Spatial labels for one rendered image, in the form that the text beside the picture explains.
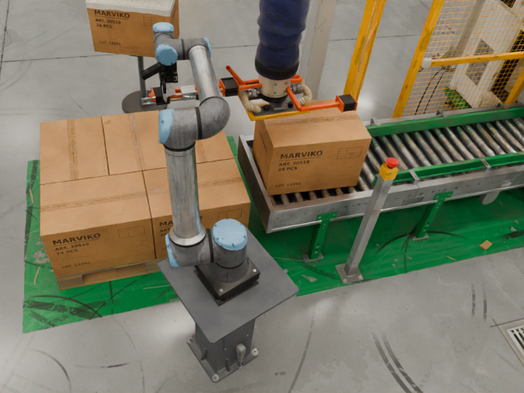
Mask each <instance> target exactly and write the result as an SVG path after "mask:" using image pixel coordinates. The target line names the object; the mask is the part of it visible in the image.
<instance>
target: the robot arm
mask: <svg viewBox="0 0 524 393"><path fill-rule="evenodd" d="M153 34H154V54H155V59H156V60H157V61H158V62H157V63H156V64H154V65H152V66H150V67H149V68H147V69H145V70H144V71H142V72H140V75H141V77H142V78H143V80H146V79H148V78H150V77H152V76H153V75H155V74H157V73H158V75H159V83H160V87H162V92H163V99H164V100H165V102H167V97H169V96H172V95H173V94H175V91H174V90H173V89H171V88H170V85H169V83H178V73H177V62H176V61H181V60H190V64H191V67H192V71H193V77H194V80H195V84H196V89H197V93H198V97H199V100H200V104H199V106H198V107H190V108H170V109H165V110H161V111H160V112H159V115H158V141H159V143H162V144H163V146H164V148H165V160H166V167H167V173H168V187H169V193H170V201H171V208H172V220H173V226H172V228H171V229H170V232H169V233H168V234H166V235H165V240H166V246H167V251H168V258H169V261H170V264H171V266H172V267H188V266H193V265H199V264H208V268H209V272H210V273H211V275H212V276H213V277H214V278H216V279H217V280H219V281H222V282H227V283H231V282H235V281H239V280H240V279H242V278H243V277H244V276H245V275H246V274H247V272H248V270H249V265H250V261H249V257H248V256H247V254H246V244H247V234H246V229H245V227H244V226H243V225H242V224H241V223H240V222H238V221H237V220H234V219H230V218H229V219H222V220H220V221H218V222H217V223H216V224H215V225H214V227H213V228H205V227H204V226H203V225H202V224H201V223H200V206H199V194H198V183H197V160H196V148H195V145H196V140H205V139H208V138H211V137H213V136H215V135H216V134H218V133H219V132H221V131H222V130H223V129H224V128H225V126H226V125H227V123H228V121H229V117H230V108H229V106H228V102H227V101H226V100H225V99H224V98H222V96H221V92H220V90H219V86H218V82H217V79H216V76H215V74H214V69H213V66H212V63H211V44H210V41H209V39H208V38H206V37H200V38H186V39H175V38H174V29H173V25H171V24H170V23H165V22H163V23H155V24H154V25H153ZM176 77H177V80H176Z"/></svg>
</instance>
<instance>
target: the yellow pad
mask: <svg viewBox="0 0 524 393"><path fill-rule="evenodd" d="M286 104H287V106H288V108H286V109H281V110H275V111H274V110H273V108H272V107H271V105H270V104H266V105H261V106H259V107H260V108H261V110H260V113H255V112H252V111H249V110H248V109H246V113H247V115H248V116H249V118H250V121H251V122H252V121H258V120H264V119H274V118H279V117H285V116H290V115H301V114H306V113H310V111H308V112H301V111H297V109H296V107H295V105H294V104H293V103H292V101H290V102H286Z"/></svg>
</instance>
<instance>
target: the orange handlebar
mask: <svg viewBox="0 0 524 393"><path fill-rule="evenodd" d="M291 79H293V80H291V83H300V82H302V80H303V78H302V77H301V76H300V75H298V74H295V75H294V77H292V78H291ZM237 82H238V81H237ZM243 82H244V83H252V82H254V83H255V82H259V79H255V80H243ZM238 84H239V90H246V89H253V88H259V87H262V84H261V83H255V84H249V85H242V86H240V85H241V84H240V83H239V82H238ZM173 90H174V91H175V94H177V93H179V94H181V90H180V88H178V89H173ZM285 91H286V93H287V95H288V96H289V97H290V99H291V101H292V103H293V104H294V105H295V107H296V109H297V111H301V112H308V111H313V110H319V109H325V108H335V107H339V106H340V103H339V101H336V102H331V103H325V104H314V105H308V106H302V107H301V105H300V103H299V102H298V101H297V99H296V97H295V95H294V94H293V92H292V91H291V89H290V88H289V86H288V87H287V88H286V89H285ZM178 97H182V95H179V96H173V97H171V99H172V98H178Z"/></svg>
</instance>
